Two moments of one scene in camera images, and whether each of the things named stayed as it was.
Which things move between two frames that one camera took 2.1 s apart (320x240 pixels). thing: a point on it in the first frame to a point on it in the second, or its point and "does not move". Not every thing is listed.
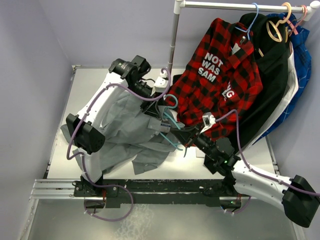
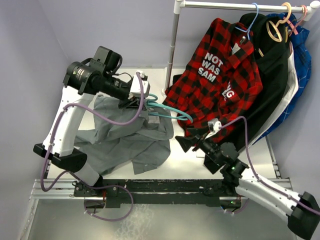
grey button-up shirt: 129,134 does not move
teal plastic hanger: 165,111 to 151,100
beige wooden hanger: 277,28 does not move
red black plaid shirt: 226,78 does not move
